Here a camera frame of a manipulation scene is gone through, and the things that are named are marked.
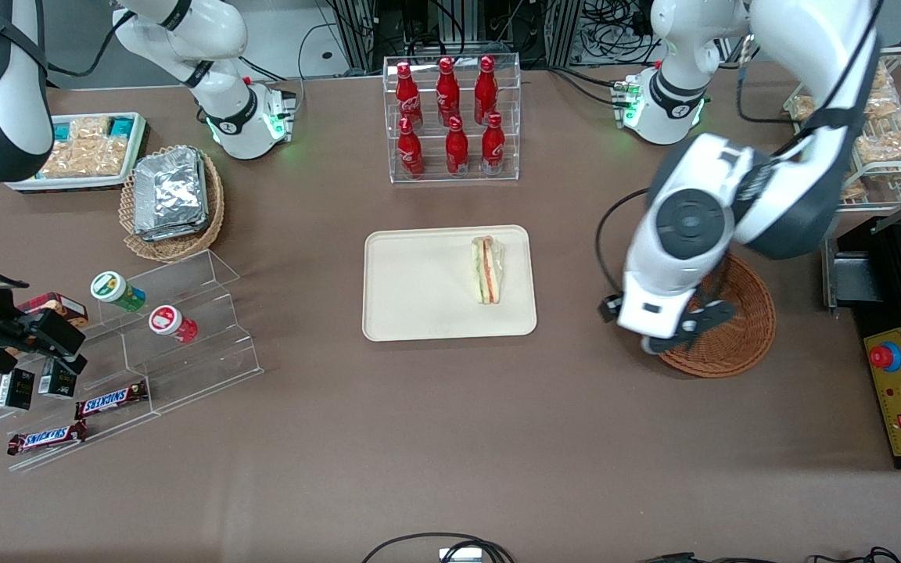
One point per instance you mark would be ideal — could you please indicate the triangle sandwich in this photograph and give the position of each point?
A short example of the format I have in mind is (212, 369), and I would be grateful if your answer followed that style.
(486, 270)

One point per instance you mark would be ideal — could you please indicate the red cola bottle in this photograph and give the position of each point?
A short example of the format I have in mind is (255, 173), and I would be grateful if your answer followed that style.
(493, 147)
(447, 86)
(407, 90)
(410, 152)
(457, 148)
(485, 86)

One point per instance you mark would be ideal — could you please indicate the small black box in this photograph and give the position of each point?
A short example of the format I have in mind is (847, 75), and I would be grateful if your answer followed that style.
(15, 389)
(57, 381)

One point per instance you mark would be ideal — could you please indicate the beige snack bag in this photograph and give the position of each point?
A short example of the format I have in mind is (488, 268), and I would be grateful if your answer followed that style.
(83, 160)
(89, 129)

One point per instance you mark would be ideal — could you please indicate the red emergency stop button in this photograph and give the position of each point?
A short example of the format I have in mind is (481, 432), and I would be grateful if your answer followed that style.
(884, 356)

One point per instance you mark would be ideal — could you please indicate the silver foil packet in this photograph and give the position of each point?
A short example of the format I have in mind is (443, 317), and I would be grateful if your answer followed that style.
(169, 191)
(177, 234)

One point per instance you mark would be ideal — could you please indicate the grey metal bracket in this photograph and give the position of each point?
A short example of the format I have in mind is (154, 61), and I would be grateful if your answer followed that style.
(849, 281)

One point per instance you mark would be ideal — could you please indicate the clear bag of fried snacks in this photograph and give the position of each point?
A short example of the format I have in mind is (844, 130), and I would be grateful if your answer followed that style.
(887, 111)
(888, 146)
(881, 76)
(802, 107)

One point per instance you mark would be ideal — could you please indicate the black appliance housing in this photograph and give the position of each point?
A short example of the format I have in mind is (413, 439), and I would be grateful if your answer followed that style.
(896, 274)

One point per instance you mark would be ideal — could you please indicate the small grey device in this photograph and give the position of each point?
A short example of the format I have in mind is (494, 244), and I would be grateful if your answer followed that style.
(460, 555)

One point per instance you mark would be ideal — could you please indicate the clear acrylic stepped display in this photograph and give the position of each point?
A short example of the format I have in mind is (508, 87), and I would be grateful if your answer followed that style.
(200, 344)

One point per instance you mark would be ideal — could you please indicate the beige plastic serving tray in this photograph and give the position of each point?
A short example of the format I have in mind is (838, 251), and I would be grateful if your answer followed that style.
(419, 281)

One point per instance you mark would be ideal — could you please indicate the brown Snickers bar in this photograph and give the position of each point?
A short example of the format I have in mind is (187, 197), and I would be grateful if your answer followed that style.
(44, 439)
(110, 400)

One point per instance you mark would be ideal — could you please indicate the brown round wicker basket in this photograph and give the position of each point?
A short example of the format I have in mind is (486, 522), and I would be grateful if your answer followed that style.
(740, 344)

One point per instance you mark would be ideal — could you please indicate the clear acrylic bottle rack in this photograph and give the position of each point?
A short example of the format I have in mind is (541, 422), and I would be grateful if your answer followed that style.
(429, 94)

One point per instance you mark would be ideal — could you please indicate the red cup with white lid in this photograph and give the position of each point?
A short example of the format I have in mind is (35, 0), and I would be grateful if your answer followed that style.
(165, 320)

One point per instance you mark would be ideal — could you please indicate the red brown chocolate box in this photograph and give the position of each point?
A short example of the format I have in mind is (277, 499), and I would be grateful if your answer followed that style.
(59, 305)

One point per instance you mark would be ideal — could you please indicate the black left wrist mount bracket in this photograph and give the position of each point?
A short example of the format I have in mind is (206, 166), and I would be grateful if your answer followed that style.
(705, 320)

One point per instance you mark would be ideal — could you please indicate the aluminium frame rack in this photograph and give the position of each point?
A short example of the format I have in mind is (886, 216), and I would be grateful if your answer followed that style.
(458, 23)

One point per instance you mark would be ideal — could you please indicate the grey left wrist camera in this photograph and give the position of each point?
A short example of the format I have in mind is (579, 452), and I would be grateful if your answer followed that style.
(651, 345)

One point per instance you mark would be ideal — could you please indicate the tan oval wicker basket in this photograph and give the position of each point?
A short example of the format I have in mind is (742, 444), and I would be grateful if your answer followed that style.
(177, 249)

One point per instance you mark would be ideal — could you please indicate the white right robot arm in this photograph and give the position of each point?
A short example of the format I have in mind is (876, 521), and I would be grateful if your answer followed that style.
(184, 31)

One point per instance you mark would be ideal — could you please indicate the green cup with white lid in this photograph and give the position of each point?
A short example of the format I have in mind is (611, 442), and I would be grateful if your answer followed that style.
(110, 287)

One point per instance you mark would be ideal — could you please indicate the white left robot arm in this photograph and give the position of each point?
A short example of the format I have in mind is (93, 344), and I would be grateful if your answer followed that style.
(685, 223)

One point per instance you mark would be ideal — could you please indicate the teal snack pack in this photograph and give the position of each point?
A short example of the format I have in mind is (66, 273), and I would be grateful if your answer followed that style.
(62, 131)
(120, 127)

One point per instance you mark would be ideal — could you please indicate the white rectangular snack tray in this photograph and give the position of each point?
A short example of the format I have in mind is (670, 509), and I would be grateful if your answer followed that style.
(67, 184)

